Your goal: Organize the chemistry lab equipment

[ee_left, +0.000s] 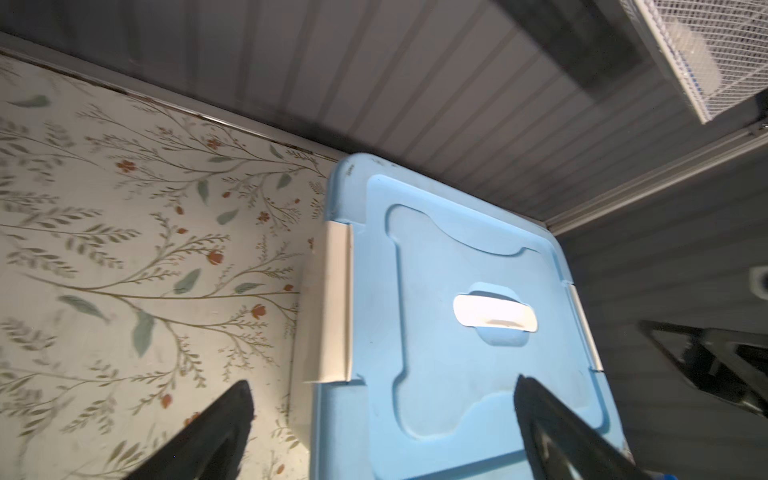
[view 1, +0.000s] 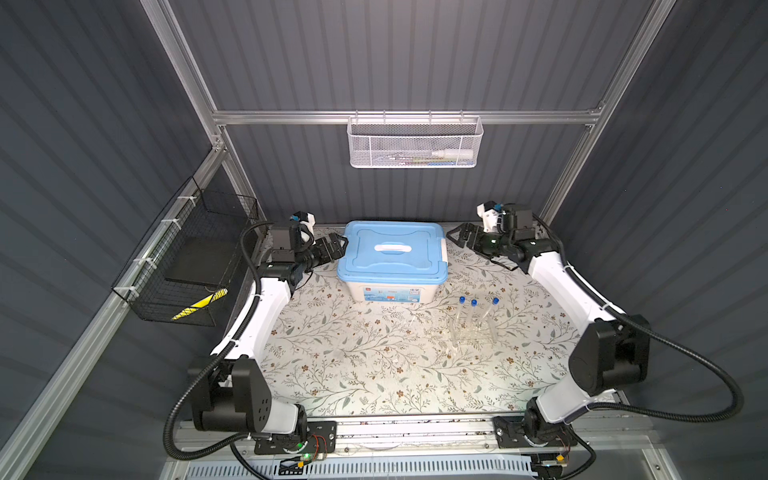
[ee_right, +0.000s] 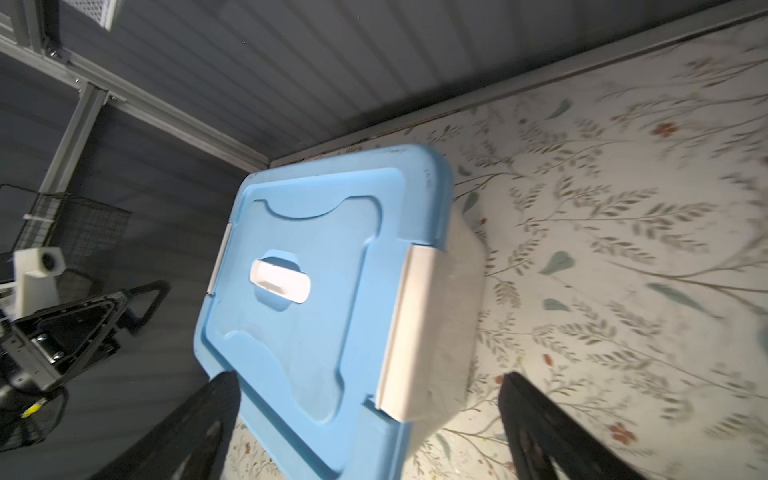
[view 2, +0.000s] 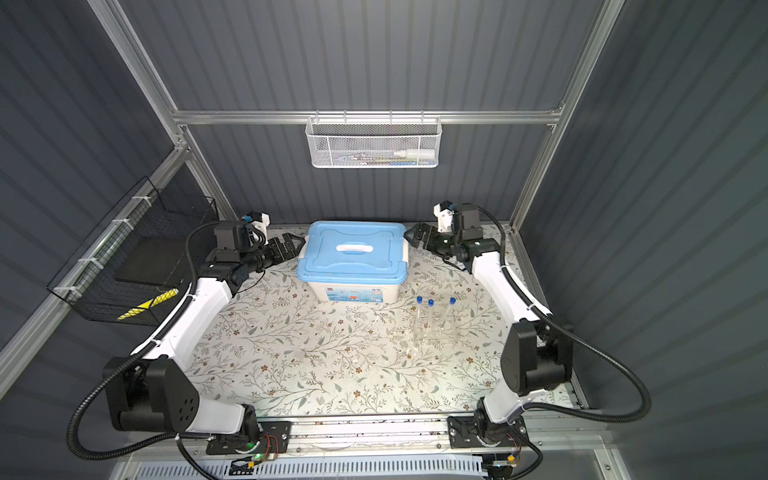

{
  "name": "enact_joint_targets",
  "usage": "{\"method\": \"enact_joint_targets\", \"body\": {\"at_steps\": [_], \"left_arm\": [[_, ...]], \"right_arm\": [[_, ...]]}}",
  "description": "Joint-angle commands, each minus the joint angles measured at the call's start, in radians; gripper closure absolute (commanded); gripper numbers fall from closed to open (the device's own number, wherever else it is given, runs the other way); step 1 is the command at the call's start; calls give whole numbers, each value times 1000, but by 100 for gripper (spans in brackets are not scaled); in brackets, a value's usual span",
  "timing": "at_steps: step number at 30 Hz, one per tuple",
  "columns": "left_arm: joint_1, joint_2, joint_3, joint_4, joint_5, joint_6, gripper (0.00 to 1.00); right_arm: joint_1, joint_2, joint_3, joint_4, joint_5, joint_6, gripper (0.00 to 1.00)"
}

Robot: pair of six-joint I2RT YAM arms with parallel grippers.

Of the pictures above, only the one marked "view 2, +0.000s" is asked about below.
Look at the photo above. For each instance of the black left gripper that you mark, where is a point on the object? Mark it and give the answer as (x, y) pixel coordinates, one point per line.
(290, 252)

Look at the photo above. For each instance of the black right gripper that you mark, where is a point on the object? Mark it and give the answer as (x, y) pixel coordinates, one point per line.
(422, 229)

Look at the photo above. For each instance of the blue plastic box lid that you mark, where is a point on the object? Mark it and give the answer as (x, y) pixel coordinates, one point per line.
(354, 252)

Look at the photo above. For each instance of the white plastic storage box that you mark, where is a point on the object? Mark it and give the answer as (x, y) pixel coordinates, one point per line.
(355, 293)

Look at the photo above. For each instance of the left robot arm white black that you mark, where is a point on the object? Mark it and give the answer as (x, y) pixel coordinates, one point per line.
(149, 390)

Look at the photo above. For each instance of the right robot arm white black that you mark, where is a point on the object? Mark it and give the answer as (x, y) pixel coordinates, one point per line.
(538, 353)

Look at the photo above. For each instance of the white bottle in basket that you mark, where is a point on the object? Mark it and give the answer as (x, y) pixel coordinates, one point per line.
(418, 155)

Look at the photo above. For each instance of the clear plastic tube rack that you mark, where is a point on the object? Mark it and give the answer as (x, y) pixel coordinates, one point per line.
(439, 340)

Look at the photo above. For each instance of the yellow black striped tape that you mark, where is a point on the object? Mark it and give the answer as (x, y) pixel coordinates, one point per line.
(147, 305)

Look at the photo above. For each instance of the white wire mesh basket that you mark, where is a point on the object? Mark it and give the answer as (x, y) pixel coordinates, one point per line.
(368, 145)

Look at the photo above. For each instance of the black wire wall basket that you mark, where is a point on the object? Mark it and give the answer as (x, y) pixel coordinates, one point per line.
(139, 254)

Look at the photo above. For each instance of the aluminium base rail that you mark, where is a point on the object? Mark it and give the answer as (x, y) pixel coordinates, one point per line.
(426, 446)

